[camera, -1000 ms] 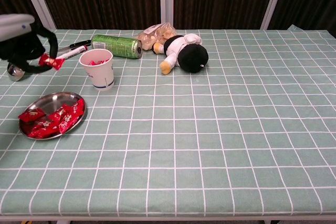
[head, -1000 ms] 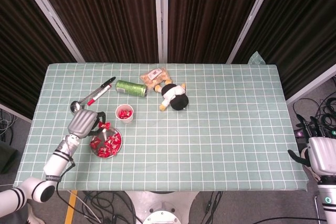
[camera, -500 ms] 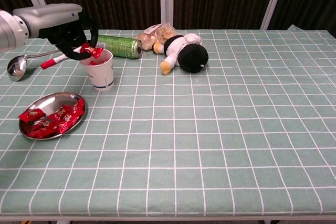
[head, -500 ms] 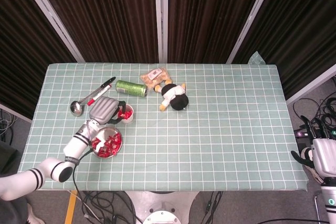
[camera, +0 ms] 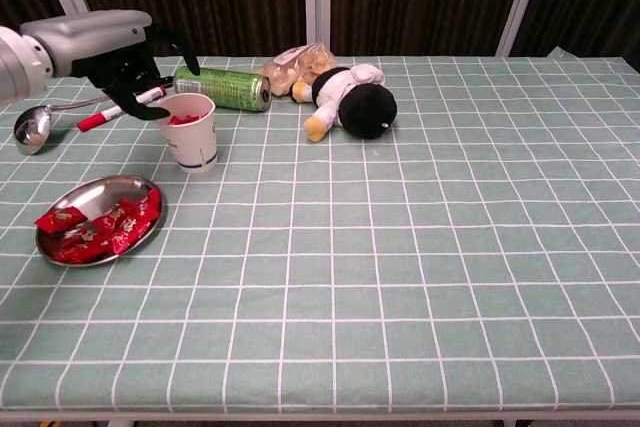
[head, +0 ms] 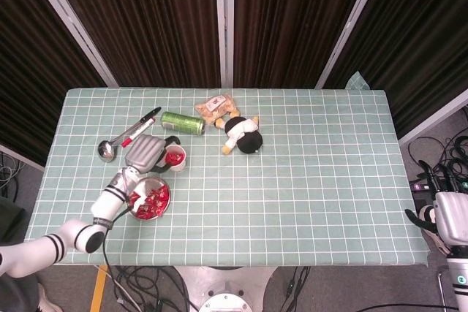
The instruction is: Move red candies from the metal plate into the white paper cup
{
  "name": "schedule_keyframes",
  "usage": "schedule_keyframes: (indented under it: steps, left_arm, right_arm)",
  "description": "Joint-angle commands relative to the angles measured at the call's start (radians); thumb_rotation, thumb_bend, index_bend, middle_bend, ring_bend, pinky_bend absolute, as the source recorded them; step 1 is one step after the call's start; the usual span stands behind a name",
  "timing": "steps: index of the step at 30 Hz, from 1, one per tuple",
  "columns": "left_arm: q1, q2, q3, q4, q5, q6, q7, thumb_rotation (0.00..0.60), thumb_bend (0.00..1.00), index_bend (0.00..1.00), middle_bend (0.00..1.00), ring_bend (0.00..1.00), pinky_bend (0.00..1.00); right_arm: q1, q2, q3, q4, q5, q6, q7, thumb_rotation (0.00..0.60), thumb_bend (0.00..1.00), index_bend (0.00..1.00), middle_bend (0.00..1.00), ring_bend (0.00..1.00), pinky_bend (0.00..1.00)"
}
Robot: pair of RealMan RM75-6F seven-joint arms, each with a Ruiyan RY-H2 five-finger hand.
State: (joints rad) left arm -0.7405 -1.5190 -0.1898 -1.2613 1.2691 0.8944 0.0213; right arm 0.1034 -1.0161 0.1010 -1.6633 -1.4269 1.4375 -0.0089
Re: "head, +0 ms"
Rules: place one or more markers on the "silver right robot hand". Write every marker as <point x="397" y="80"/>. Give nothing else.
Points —
<point x="453" y="217"/>

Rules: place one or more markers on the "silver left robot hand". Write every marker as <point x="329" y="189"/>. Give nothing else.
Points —
<point x="144" y="153"/>

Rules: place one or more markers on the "red candy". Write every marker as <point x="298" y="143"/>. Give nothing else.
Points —
<point x="172" y="158"/>
<point x="155" y="209"/>
<point x="144" y="212"/>
<point x="163" y="195"/>

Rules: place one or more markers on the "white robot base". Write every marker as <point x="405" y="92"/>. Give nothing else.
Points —
<point x="223" y="290"/>

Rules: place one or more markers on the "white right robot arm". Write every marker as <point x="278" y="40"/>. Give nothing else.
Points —
<point x="457" y="282"/>

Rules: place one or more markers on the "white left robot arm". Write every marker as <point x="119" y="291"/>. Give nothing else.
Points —
<point x="109" y="202"/>

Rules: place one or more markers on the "silver metal plate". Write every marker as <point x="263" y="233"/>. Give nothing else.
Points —
<point x="150" y="183"/>

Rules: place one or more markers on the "white paper cup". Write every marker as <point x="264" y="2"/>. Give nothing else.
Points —
<point x="180" y="168"/>

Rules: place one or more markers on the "red and white marker pen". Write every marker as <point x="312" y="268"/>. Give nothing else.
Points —
<point x="137" y="134"/>

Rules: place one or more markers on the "green drink can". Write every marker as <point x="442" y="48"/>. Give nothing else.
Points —
<point x="183" y="123"/>

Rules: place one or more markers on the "clear bag of snacks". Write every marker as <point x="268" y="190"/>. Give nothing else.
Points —
<point x="215" y="107"/>

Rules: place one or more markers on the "black and white plush toy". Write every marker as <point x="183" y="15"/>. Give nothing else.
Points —
<point x="250" y="142"/>

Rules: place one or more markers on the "dark brown partition panel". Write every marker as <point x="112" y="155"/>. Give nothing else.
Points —
<point x="420" y="34"/>
<point x="292" y="16"/>
<point x="29" y="71"/>
<point x="146" y="16"/>

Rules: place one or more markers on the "green checked tablecloth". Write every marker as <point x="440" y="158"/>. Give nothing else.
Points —
<point x="292" y="188"/>

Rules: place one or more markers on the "white shoe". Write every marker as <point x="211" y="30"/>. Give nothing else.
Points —
<point x="47" y="301"/>

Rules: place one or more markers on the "dark trouser leg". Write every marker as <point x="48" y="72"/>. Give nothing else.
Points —
<point x="18" y="297"/>

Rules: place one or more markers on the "white partition frame rail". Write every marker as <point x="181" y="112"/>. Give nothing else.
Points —
<point x="22" y="156"/>
<point x="431" y="122"/>

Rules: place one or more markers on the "white partition frame post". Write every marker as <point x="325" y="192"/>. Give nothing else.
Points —
<point x="347" y="27"/>
<point x="69" y="16"/>
<point x="223" y="16"/>

